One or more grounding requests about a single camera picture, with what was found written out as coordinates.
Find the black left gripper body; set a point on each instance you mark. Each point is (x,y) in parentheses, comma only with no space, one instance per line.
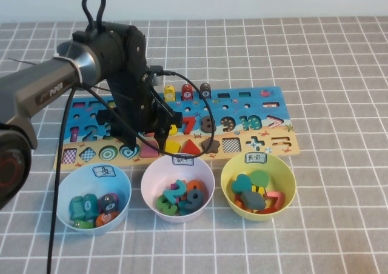
(139,110)

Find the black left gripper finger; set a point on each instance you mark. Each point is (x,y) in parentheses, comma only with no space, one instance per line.
(162,137)
(125,136)

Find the pink wooden trapezoid block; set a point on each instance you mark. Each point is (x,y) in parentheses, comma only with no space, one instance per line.
(148,152)

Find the grey and black left arm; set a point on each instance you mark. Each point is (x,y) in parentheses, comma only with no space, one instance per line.
(109,52)

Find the paper label on pink bowl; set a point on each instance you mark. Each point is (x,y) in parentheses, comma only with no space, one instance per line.
(182,162)

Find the light pink plastic bowl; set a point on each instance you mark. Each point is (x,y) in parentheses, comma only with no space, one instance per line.
(157,174)

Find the paper label on blue bowl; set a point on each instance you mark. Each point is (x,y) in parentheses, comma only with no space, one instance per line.
(104,171)

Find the light blue plastic bowl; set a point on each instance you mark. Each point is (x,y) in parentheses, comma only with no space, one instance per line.
(78,180)

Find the colourful wooden puzzle board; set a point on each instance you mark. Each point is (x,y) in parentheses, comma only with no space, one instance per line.
(242,110)

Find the paper label on yellow bowl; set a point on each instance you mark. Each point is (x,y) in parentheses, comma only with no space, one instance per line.
(255,158)

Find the orange wooden sign piece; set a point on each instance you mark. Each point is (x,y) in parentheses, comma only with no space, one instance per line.
(239,202)

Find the yellow wooden sign piece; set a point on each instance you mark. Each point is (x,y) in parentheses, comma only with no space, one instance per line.
(257,189)

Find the yellow-green plastic bowl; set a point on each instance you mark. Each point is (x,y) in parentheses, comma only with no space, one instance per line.
(282,177)

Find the red wooden sign piece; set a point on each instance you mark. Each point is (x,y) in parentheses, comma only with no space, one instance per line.
(268,210)

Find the yellow wooden number six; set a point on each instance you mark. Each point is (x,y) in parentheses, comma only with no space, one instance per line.
(173,131)

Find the pink wooden number five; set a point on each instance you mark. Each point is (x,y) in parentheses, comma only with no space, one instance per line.
(149,133)

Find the yellow wooden pentagon block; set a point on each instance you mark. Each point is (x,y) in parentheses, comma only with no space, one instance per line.
(171,149)

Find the red wooden number seven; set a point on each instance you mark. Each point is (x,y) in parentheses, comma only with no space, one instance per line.
(189,124)

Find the red wooden triangle block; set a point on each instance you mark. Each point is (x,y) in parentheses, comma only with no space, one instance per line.
(191,148)

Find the yellow fish peg six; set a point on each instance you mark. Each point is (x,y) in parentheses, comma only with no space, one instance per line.
(169,94)

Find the brown wooden number eight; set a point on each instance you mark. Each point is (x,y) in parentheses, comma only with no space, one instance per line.
(206,128)

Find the brown wooden star block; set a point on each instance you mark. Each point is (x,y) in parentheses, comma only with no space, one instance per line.
(210,146)

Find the purple wooden number one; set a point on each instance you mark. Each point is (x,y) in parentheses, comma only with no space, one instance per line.
(172,186)

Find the red fish peg seven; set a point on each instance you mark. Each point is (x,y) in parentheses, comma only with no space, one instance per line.
(187,93)

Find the orange wooden number zero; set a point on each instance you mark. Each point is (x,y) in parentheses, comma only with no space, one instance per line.
(194,184)

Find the teal wooden number two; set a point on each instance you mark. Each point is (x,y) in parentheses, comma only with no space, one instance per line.
(173,193)

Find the purple wooden fish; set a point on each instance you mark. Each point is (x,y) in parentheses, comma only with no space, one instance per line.
(113,196)

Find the brown fish peg eight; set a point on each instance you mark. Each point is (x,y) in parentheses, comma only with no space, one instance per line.
(205,92)

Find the dark grey wooden fish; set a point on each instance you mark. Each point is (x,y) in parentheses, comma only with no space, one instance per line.
(108,205)

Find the green wooden number three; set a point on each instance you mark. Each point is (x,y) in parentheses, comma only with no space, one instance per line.
(165,208)

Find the dark teal wooden number nine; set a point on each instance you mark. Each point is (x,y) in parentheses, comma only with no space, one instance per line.
(191,205)

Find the teal wooden fish number four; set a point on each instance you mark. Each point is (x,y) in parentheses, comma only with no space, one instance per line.
(90,206)

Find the orange wooden fish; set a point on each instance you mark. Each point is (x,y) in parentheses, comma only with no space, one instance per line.
(106,219)

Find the teal striped wooden fish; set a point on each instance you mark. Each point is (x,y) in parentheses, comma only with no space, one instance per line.
(76,208)

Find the teal wooden heart block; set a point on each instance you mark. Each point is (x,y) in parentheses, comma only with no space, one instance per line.
(241,183)

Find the green wooden fish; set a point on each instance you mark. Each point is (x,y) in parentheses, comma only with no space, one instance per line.
(82,224)

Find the green wooden circle block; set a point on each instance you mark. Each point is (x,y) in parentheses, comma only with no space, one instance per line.
(260,178)

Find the dark grey wooden diamond block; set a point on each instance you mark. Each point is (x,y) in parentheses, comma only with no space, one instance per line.
(253,200)

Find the pink wooden greater-than sign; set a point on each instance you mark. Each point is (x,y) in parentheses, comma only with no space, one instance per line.
(277,196)

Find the grey checked tablecloth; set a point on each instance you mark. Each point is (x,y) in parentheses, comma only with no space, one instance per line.
(333,74)

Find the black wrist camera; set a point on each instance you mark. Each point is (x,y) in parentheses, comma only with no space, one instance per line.
(155,77)

